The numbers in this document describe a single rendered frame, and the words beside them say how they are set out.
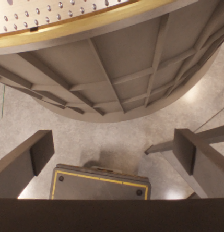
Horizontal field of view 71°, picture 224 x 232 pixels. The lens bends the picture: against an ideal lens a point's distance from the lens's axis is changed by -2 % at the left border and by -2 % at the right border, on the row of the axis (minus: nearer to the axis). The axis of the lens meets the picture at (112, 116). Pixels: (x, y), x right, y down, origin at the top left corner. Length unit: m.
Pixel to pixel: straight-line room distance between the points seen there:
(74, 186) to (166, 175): 0.75
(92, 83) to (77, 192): 0.80
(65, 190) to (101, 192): 0.26
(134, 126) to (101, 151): 0.37
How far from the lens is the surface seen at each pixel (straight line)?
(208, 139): 0.68
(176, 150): 0.17
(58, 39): 0.38
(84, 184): 1.21
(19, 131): 1.85
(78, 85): 0.74
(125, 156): 1.45
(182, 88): 1.53
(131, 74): 0.71
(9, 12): 0.42
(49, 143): 0.17
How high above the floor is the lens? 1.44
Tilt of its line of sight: 78 degrees down
